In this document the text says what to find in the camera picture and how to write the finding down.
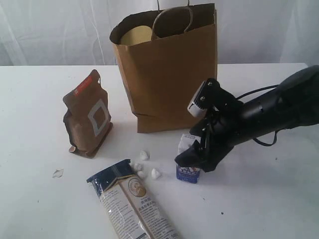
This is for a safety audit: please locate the white blue milk carton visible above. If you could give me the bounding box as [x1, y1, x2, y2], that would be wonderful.
[176, 134, 200, 184]

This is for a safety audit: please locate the torn clear plastic scrap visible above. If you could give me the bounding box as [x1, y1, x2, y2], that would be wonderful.
[52, 169, 64, 178]

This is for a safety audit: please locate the noodle packet blue and white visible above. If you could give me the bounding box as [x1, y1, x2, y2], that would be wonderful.
[87, 159, 180, 239]

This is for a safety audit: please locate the clear jar with gold lid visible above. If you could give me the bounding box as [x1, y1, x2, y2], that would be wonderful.
[120, 25, 152, 46]

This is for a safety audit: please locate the brown kraft coffee pouch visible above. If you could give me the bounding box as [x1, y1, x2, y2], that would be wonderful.
[63, 69, 113, 158]

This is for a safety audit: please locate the black cable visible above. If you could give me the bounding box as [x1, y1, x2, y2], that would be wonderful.
[234, 84, 290, 147]

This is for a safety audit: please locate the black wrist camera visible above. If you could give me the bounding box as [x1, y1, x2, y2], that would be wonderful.
[187, 78, 244, 118]

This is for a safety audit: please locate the brown paper shopping bag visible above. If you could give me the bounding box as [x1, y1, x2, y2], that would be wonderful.
[110, 3, 217, 133]

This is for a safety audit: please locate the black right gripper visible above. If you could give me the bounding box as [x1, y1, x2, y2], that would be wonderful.
[175, 101, 247, 172]

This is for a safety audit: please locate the white crumpled paper bit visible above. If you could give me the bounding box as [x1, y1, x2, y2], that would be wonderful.
[137, 171, 146, 179]
[139, 150, 150, 161]
[151, 168, 161, 180]
[133, 163, 144, 172]

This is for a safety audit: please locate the white background curtain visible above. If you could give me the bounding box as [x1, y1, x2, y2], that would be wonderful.
[0, 0, 319, 66]

